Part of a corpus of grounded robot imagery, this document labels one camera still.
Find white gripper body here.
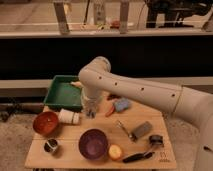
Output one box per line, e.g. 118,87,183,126
81,92,100,118

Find blue towel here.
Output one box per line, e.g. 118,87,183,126
113,98,131,112

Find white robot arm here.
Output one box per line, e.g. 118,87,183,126
78,56,213,171

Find banana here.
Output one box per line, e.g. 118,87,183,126
70,81,83,88

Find dark red grapes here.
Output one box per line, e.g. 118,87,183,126
107,94,121,100

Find orange carrot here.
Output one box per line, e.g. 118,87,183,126
105,106,115,117

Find white cup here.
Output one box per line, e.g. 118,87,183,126
58,109,80,125

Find green plastic tray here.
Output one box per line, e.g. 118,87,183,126
44,75,83,112

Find metal spoon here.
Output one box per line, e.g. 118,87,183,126
116,120,136,142

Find purple bowl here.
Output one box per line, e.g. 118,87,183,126
78,129,108,160

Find wooden table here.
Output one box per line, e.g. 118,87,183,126
25,93,177,170

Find orange bowl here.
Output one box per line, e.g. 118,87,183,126
33,111,59,136

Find yellow apple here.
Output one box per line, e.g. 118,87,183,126
108,144,123,161

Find small metal cup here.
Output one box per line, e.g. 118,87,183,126
44,139,59,155

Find grey sponge block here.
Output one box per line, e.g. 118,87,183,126
132,121,152,139

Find dark round tin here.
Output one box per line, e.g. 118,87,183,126
149,135,164,146

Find black handled tool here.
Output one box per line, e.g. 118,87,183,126
122,152,154,163

